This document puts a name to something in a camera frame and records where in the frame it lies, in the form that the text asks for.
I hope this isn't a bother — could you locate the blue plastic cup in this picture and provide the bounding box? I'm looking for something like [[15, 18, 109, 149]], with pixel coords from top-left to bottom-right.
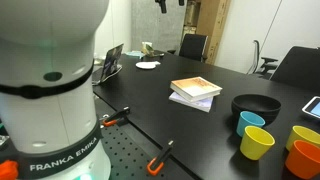
[[236, 111, 265, 137]]

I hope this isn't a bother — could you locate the yellow cup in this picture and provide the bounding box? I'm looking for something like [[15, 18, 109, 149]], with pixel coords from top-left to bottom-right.
[[240, 126, 275, 160], [286, 125, 320, 150]]

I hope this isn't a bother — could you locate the orange plastic cup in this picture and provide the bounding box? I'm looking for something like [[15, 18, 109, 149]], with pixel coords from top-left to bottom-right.
[[285, 140, 320, 179]]

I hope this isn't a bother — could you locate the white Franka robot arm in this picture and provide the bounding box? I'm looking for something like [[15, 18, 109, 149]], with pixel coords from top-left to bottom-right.
[[0, 0, 111, 180]]

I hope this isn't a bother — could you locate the white paper plate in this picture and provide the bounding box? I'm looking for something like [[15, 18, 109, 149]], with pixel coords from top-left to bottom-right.
[[136, 61, 161, 70]]

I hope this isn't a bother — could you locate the orange cover book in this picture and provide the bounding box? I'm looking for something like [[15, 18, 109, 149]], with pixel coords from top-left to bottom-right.
[[170, 77, 222, 102]]

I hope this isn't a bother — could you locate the items pile on table end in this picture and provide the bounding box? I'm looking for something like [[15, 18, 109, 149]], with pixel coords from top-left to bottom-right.
[[126, 42, 164, 59]]

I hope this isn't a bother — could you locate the white book underneath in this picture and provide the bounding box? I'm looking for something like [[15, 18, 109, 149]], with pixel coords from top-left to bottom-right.
[[169, 92, 213, 112]]

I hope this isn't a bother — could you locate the far black orange clamp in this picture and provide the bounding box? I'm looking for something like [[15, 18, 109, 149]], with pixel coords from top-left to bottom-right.
[[102, 107, 130, 127]]

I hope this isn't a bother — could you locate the black orange clamp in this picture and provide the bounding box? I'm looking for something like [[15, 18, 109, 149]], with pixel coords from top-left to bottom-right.
[[146, 140, 174, 176], [102, 107, 130, 127]]

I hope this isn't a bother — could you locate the black office chair far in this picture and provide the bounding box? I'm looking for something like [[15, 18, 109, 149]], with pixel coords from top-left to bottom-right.
[[178, 34, 207, 61]]

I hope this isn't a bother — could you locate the black office chair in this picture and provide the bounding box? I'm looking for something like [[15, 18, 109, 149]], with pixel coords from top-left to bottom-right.
[[178, 34, 207, 61], [270, 46, 320, 93]]

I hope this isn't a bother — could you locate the open laptop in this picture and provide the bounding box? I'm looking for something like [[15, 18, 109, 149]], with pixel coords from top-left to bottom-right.
[[92, 44, 123, 85]]

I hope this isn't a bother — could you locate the near black orange clamp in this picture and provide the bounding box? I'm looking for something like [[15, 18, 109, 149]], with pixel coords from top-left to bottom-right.
[[146, 140, 174, 176]]

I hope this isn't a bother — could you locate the cardboard box tall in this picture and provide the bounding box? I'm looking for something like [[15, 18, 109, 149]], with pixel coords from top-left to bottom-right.
[[196, 0, 231, 65]]

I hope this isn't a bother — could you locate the grey office chair back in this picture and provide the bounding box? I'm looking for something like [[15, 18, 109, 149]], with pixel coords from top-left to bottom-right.
[[247, 40, 278, 79]]

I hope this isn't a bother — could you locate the black bowl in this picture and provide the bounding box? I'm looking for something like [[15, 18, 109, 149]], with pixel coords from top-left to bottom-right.
[[231, 94, 281, 125]]

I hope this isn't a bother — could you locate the black office chair right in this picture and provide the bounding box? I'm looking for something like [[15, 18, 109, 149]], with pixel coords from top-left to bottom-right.
[[270, 46, 320, 93]]

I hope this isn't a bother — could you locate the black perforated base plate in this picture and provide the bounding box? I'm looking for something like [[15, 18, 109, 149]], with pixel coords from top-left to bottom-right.
[[101, 125, 189, 180]]

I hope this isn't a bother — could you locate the tablet with white frame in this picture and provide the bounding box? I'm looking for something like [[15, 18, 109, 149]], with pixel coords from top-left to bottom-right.
[[302, 96, 320, 119]]

